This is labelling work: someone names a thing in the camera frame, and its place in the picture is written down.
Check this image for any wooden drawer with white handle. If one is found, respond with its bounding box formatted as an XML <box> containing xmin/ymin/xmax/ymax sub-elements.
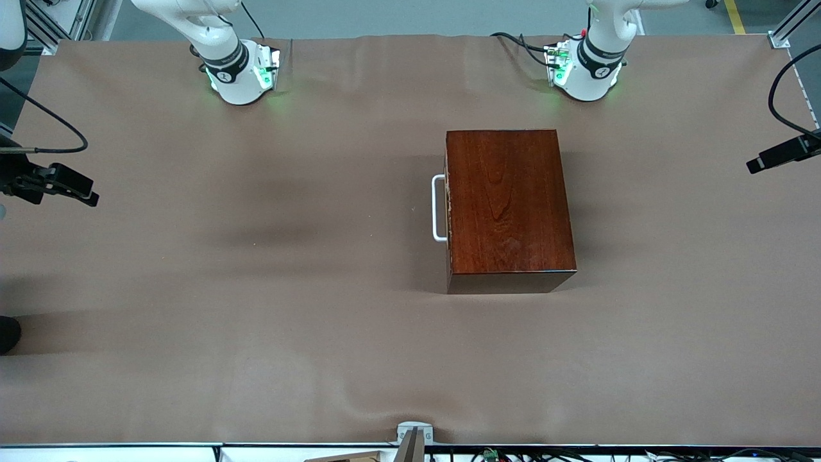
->
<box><xmin>432</xmin><ymin>173</ymin><xmax>453</xmax><ymax>244</ymax></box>

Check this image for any dark wooden drawer cabinet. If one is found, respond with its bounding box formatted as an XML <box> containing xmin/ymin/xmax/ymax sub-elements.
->
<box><xmin>445</xmin><ymin>130</ymin><xmax>578</xmax><ymax>295</ymax></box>

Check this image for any black round object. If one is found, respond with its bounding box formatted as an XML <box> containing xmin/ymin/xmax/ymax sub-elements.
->
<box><xmin>0</xmin><ymin>316</ymin><xmax>22</xmax><ymax>354</ymax></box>

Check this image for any yellow floor tape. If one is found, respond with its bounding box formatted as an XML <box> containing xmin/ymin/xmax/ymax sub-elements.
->
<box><xmin>724</xmin><ymin>0</ymin><xmax>749</xmax><ymax>35</ymax></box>

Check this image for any brown table cover sheet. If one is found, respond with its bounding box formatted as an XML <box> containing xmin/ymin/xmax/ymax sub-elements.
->
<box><xmin>0</xmin><ymin>33</ymin><xmax>821</xmax><ymax>447</ymax></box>

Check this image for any brown cardboard piece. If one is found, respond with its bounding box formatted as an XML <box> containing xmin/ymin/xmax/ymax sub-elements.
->
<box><xmin>303</xmin><ymin>450</ymin><xmax>385</xmax><ymax>462</ymax></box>

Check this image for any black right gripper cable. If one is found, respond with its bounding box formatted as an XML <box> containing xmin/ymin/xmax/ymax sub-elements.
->
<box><xmin>0</xmin><ymin>77</ymin><xmax>89</xmax><ymax>155</ymax></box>

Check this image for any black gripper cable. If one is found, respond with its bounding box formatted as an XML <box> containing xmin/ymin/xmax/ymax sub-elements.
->
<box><xmin>0</xmin><ymin>77</ymin><xmax>89</xmax><ymax>155</ymax></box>
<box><xmin>768</xmin><ymin>44</ymin><xmax>821</xmax><ymax>137</ymax></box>

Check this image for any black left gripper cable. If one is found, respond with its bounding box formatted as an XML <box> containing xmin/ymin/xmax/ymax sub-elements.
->
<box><xmin>768</xmin><ymin>44</ymin><xmax>821</xmax><ymax>137</ymax></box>

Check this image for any aluminium frame profile with bracket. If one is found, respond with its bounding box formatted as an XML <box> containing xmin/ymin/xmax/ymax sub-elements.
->
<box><xmin>768</xmin><ymin>0</ymin><xmax>821</xmax><ymax>49</ymax></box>

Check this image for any slanted aluminium frame profile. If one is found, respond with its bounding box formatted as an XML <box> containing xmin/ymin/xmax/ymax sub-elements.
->
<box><xmin>26</xmin><ymin>0</ymin><xmax>62</xmax><ymax>56</ymax></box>

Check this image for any upright aluminium frame profile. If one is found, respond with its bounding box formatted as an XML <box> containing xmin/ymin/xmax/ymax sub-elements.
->
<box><xmin>64</xmin><ymin>0</ymin><xmax>98</xmax><ymax>40</ymax></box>

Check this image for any black right arm base cable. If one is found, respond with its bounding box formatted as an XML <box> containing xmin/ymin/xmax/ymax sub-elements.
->
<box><xmin>241</xmin><ymin>0</ymin><xmax>271</xmax><ymax>40</ymax></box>

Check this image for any black arm base cable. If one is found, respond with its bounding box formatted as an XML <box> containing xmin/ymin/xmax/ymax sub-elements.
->
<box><xmin>491</xmin><ymin>32</ymin><xmax>565</xmax><ymax>68</ymax></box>
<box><xmin>241</xmin><ymin>0</ymin><xmax>271</xmax><ymax>40</ymax></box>

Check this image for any black left arm base cable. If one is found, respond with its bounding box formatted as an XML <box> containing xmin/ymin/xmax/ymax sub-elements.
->
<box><xmin>491</xmin><ymin>32</ymin><xmax>565</xmax><ymax>68</ymax></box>

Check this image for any metal clamp bracket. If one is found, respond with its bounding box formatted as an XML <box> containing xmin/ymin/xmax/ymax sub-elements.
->
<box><xmin>394</xmin><ymin>420</ymin><xmax>434</xmax><ymax>462</ymax></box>

